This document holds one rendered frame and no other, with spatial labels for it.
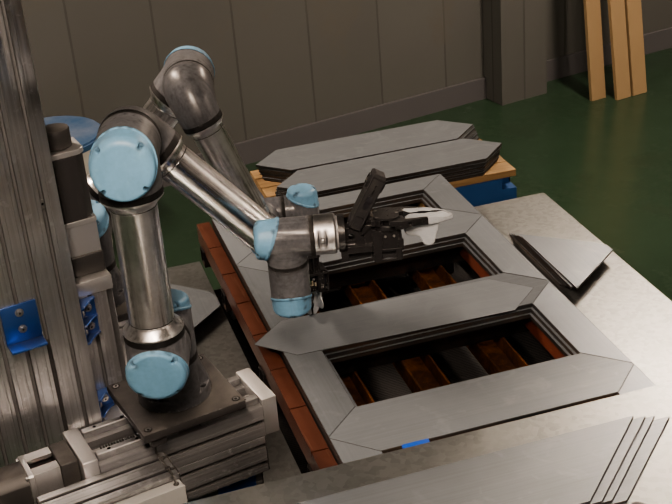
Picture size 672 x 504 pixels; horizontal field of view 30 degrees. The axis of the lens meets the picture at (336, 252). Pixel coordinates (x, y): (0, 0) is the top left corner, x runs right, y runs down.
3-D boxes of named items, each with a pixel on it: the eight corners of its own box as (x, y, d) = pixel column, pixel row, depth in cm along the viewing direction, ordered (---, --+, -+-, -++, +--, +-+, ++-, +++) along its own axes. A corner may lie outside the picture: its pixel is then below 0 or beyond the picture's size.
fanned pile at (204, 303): (203, 275, 383) (202, 264, 381) (232, 336, 349) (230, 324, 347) (163, 284, 380) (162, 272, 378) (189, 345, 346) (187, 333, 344)
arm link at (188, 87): (198, 68, 271) (295, 249, 292) (199, 52, 281) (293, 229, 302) (150, 90, 272) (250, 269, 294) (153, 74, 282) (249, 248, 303)
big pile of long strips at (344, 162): (468, 129, 443) (467, 113, 441) (515, 169, 409) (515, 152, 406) (250, 170, 425) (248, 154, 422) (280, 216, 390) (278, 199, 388)
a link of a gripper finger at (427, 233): (454, 239, 231) (404, 244, 231) (452, 209, 229) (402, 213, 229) (456, 245, 228) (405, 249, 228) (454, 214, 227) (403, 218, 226)
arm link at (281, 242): (257, 252, 236) (252, 212, 232) (315, 247, 236) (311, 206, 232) (256, 272, 229) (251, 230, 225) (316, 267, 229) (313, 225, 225)
